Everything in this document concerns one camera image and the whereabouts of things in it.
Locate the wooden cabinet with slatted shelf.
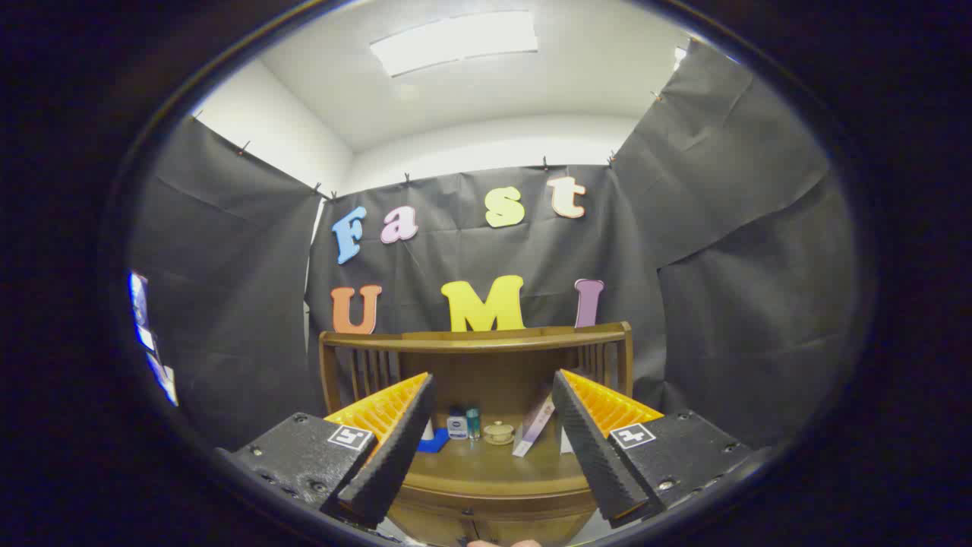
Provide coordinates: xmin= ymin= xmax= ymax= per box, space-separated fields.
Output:
xmin=317 ymin=321 xmax=633 ymax=547

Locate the wooden countertop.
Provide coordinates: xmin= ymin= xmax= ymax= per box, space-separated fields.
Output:
xmin=401 ymin=433 xmax=597 ymax=498

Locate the white and blue equipment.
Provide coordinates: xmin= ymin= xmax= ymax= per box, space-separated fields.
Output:
xmin=129 ymin=271 xmax=180 ymax=407

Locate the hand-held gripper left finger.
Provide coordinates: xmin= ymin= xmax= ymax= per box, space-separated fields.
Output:
xmin=216 ymin=372 xmax=438 ymax=530

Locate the ceiling light panel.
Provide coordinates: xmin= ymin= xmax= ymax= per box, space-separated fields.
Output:
xmin=370 ymin=11 xmax=539 ymax=78

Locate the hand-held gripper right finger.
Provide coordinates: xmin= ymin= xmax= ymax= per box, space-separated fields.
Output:
xmin=551 ymin=369 xmax=754 ymax=530

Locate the purple book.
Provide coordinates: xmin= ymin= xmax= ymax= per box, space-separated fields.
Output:
xmin=512 ymin=391 xmax=557 ymax=458

